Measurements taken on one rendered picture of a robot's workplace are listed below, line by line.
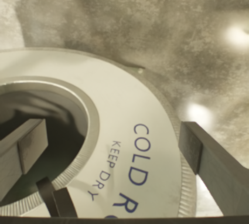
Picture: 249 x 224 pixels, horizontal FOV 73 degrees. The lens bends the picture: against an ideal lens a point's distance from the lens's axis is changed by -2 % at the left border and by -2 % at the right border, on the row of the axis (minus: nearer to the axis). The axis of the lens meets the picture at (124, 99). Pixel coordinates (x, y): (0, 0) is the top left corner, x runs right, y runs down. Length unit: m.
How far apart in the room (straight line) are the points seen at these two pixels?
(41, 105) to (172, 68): 0.91
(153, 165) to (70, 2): 1.00
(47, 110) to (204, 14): 1.05
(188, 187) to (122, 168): 0.19
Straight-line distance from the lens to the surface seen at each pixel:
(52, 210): 0.45
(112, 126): 0.60
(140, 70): 1.27
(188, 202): 0.53
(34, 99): 0.90
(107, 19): 1.17
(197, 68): 1.39
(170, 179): 0.54
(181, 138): 0.16
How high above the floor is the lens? 1.13
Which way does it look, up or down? 50 degrees down
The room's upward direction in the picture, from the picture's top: 177 degrees counter-clockwise
